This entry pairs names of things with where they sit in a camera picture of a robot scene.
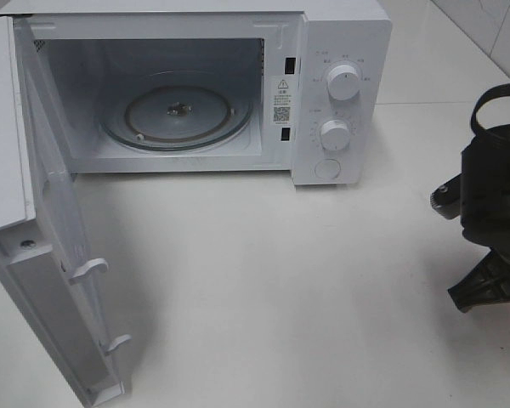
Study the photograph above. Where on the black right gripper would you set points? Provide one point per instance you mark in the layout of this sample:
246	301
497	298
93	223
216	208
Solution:
485	218

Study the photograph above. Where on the round door release button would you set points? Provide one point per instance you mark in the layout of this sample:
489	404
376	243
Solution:
327	169

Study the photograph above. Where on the white timer knob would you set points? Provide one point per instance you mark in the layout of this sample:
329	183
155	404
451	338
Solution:
335	135

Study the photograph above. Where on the white microwave door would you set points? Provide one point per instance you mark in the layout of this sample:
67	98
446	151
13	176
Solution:
45	262

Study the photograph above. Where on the upper white power knob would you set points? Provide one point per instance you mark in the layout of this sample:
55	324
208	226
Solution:
343	80

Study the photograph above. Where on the white microwave oven body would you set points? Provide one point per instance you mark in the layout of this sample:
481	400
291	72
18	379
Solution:
95	45

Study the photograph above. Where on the warning label with QR code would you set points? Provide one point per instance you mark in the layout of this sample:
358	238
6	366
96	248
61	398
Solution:
282	100

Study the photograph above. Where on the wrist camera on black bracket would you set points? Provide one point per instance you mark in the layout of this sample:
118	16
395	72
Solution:
445	200

